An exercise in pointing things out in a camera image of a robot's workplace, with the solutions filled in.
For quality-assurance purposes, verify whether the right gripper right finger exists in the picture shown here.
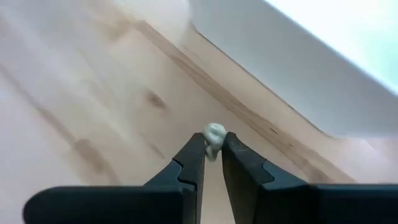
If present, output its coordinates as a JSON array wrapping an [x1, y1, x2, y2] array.
[[221, 132, 398, 224]]

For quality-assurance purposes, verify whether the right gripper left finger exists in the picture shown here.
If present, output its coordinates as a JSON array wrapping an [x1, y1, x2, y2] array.
[[23, 133, 208, 224]]

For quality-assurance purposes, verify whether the small beige plastic skull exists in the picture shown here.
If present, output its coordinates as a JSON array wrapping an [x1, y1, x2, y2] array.
[[202, 123, 228, 162]]

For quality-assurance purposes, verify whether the white plastic bin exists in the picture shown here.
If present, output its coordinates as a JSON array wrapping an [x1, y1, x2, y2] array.
[[186, 0, 398, 139]]

